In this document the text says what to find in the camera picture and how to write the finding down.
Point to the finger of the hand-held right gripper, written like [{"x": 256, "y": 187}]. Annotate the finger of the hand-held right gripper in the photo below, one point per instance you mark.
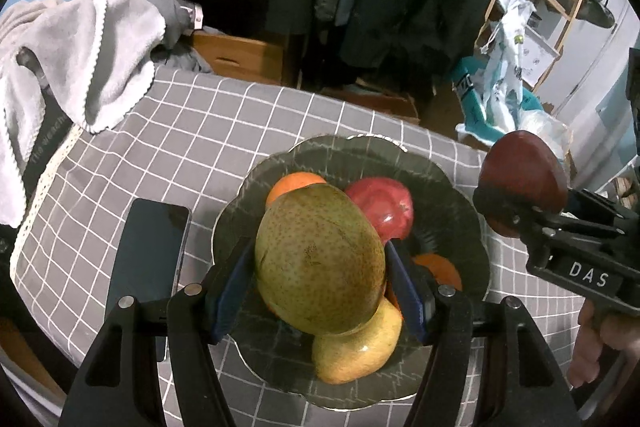
[
  {"x": 510, "y": 213},
  {"x": 595, "y": 207}
]

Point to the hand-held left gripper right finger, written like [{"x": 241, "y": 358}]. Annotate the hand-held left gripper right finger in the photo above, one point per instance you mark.
[{"x": 407, "y": 297}]

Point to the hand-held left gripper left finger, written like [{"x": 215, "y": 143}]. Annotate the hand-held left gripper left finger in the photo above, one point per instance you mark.
[{"x": 232, "y": 297}]

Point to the large orange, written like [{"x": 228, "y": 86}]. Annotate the large orange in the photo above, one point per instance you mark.
[
  {"x": 295, "y": 184},
  {"x": 440, "y": 269}
]

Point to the dark red apple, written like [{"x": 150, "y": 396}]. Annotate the dark red apple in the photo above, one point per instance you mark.
[{"x": 520, "y": 167}]

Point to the green glass plate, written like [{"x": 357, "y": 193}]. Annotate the green glass plate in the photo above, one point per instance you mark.
[{"x": 442, "y": 187}]

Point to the yellow-green mango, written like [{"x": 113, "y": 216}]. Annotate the yellow-green mango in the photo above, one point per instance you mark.
[
  {"x": 320, "y": 257},
  {"x": 350, "y": 357}
]

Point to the person's right hand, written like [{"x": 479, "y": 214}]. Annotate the person's right hand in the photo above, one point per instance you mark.
[{"x": 587, "y": 357}]

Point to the clear plastic bag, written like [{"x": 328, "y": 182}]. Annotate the clear plastic bag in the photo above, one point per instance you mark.
[{"x": 545, "y": 127}]

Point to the black smartphone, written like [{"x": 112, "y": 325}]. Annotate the black smartphone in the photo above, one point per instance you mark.
[{"x": 150, "y": 247}]

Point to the teal plastic crate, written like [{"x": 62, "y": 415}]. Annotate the teal plastic crate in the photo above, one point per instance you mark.
[{"x": 470, "y": 82}]

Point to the white rice bag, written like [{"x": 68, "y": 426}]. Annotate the white rice bag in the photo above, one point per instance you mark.
[{"x": 505, "y": 72}]

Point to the white patterned basket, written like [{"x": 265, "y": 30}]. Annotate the white patterned basket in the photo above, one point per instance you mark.
[{"x": 537, "y": 52}]

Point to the grey checked tablecloth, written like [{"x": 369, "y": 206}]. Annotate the grey checked tablecloth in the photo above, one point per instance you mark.
[{"x": 200, "y": 132}]

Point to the flat cardboard box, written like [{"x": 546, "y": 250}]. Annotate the flat cardboard box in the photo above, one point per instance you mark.
[{"x": 380, "y": 102}]

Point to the grey backpack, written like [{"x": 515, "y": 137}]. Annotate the grey backpack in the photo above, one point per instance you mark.
[{"x": 600, "y": 7}]

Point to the wooden drawer cabinet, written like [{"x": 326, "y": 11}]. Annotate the wooden drawer cabinet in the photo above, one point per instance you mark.
[{"x": 240, "y": 57}]

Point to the white towel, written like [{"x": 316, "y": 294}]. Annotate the white towel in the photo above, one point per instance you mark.
[{"x": 75, "y": 57}]

